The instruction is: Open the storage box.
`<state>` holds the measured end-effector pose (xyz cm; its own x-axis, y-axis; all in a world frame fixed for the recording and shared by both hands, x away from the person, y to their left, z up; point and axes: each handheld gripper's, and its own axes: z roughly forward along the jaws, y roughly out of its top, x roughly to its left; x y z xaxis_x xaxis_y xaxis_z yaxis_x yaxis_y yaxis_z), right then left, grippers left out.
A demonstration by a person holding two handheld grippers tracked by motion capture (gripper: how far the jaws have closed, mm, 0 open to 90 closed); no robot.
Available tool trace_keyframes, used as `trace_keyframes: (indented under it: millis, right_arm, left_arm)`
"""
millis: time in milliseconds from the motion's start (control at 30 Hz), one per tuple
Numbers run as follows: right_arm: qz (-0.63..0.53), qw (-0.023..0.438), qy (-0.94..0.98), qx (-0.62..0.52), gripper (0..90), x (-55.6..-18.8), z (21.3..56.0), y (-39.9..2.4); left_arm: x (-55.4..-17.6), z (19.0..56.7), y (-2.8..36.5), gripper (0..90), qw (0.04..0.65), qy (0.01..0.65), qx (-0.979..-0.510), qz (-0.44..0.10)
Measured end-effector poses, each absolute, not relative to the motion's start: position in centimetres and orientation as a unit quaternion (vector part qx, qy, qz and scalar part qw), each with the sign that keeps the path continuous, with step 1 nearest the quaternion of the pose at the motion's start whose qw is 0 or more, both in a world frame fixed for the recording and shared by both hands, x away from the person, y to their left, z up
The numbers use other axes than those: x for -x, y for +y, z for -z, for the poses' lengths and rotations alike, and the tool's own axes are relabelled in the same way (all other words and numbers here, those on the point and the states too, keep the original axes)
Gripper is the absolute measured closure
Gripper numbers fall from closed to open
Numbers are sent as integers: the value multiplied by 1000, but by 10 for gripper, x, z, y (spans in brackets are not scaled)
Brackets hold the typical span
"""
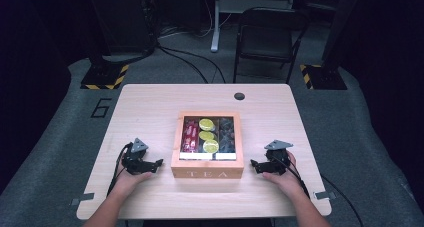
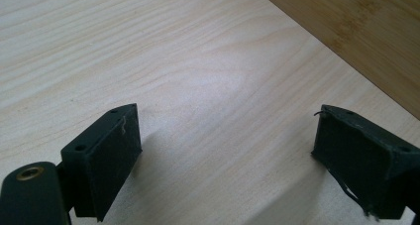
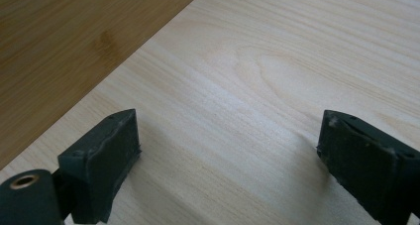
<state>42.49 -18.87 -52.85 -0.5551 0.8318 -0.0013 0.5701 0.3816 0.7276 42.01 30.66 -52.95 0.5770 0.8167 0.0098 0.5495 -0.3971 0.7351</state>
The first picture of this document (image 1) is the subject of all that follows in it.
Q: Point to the black table grommet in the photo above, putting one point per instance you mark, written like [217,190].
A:
[239,96]

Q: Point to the black stand with striped base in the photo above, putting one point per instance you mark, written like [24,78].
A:
[105,75]
[325,77]

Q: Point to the person's left hand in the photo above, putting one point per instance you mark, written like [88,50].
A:
[131,182]

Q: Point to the grey table edge clip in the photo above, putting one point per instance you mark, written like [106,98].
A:
[83,198]
[325,195]

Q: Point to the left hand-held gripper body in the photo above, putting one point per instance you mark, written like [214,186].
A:
[136,160]

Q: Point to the wooden tea box glass lid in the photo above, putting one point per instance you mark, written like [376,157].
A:
[206,172]

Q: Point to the white metal desk frame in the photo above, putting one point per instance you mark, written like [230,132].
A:
[216,33]

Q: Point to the pile of dark packets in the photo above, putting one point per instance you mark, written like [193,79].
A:
[226,133]

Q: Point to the person's right hand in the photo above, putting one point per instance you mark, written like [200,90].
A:
[283,182]

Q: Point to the black folding chair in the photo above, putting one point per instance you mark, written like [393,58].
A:
[266,37]

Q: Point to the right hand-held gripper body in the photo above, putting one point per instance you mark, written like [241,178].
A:
[278,160]

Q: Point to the stack of red packets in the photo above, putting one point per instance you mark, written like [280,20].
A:
[190,135]

